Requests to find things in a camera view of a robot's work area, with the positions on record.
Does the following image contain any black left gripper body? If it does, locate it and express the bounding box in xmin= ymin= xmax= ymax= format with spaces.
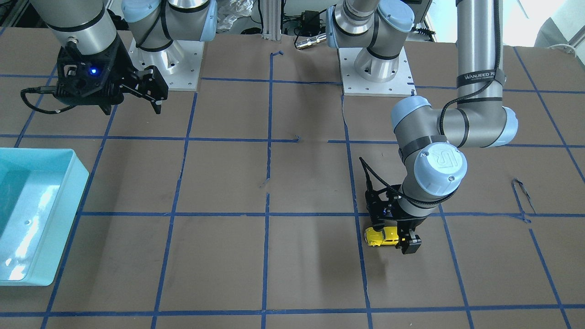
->
xmin=364 ymin=185 xmax=427 ymax=231

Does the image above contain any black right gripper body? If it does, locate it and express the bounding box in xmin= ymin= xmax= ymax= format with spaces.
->
xmin=53 ymin=36 xmax=137 ymax=115

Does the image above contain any yellow beetle toy car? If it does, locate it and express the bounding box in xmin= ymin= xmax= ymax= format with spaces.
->
xmin=364 ymin=226 xmax=399 ymax=247

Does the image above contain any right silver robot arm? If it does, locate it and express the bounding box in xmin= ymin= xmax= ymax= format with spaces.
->
xmin=20 ymin=0 xmax=218 ymax=115

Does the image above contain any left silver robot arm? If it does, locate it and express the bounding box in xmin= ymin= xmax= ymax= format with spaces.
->
xmin=326 ymin=0 xmax=518 ymax=254

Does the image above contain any teal plastic storage bin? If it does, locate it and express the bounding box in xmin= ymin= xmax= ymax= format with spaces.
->
xmin=0 ymin=148 xmax=89 ymax=286

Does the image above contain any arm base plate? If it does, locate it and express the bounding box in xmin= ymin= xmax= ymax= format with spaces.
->
xmin=129 ymin=40 xmax=206 ymax=91
xmin=338 ymin=48 xmax=417 ymax=98

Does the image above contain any aluminium frame post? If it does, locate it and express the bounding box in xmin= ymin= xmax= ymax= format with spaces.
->
xmin=258 ymin=0 xmax=283 ymax=43

